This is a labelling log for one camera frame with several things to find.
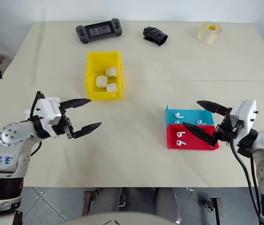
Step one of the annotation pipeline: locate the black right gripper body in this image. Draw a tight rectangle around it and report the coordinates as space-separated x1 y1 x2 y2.
213 108 241 146

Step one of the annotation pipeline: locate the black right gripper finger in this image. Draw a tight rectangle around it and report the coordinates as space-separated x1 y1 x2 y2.
196 100 232 116
183 122 220 149

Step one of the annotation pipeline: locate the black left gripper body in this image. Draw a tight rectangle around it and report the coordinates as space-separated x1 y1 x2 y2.
51 105 75 140

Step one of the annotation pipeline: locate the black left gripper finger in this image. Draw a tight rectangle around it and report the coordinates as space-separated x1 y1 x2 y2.
72 122 103 140
60 98 92 112

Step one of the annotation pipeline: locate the yellow plastic bin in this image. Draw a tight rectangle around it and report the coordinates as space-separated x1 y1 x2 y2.
85 50 124 101

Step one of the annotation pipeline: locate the red plastic tray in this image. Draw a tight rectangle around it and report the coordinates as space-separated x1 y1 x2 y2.
166 124 220 150

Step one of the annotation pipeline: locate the blue plastic tray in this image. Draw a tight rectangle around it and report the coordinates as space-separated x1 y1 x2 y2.
165 105 215 126

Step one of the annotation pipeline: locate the grey rounded robot leg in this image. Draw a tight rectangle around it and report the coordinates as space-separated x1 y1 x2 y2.
88 187 124 216
154 187 179 223

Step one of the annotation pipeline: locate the clear adhesive tape roll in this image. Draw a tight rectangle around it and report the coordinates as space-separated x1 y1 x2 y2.
197 21 224 45

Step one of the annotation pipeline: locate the dark grey handheld game console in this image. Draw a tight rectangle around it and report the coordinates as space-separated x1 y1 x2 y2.
75 18 123 45

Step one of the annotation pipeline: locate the black cylindrical sleeve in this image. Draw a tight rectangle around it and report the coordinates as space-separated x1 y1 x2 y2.
142 26 169 46

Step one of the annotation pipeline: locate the pale rounded robot torso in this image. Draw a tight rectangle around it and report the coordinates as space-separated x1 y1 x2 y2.
63 211 182 225

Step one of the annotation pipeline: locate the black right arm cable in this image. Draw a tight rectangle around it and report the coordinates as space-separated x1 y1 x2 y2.
229 137 264 225

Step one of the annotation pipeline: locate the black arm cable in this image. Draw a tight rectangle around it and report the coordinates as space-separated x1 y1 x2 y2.
229 137 264 225
19 90 46 158

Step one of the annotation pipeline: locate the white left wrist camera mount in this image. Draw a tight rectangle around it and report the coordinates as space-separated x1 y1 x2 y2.
23 96 64 139

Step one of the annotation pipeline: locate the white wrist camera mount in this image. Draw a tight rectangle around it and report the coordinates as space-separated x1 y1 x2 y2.
228 99 257 142
23 96 64 139

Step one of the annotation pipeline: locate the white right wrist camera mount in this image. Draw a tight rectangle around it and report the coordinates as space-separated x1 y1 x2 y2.
228 99 257 142

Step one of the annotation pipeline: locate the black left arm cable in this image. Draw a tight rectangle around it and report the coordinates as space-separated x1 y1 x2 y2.
19 90 46 158

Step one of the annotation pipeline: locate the rusty metal table bracket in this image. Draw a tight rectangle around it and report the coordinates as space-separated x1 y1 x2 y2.
205 197 224 225
81 189 100 217

